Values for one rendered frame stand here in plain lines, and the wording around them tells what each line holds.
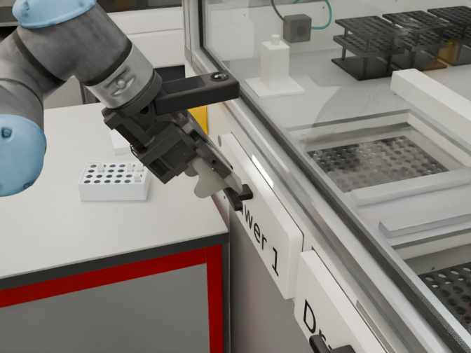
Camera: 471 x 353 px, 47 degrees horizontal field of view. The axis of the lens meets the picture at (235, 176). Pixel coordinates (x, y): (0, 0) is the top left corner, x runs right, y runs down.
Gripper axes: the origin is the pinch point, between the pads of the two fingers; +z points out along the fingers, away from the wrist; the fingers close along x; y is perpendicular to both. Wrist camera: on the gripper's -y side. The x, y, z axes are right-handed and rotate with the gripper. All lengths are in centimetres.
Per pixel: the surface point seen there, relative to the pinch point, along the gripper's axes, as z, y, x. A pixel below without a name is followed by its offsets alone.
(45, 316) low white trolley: 6.1, 42.0, -11.2
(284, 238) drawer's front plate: 3.1, -0.6, 12.7
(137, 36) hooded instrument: 3, 3, -80
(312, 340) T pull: 1.2, 2.4, 28.7
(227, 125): 2.7, -3.1, -16.6
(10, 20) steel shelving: 34, 89, -387
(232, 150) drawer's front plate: 2.0, -1.4, -8.5
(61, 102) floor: 62, 75, -253
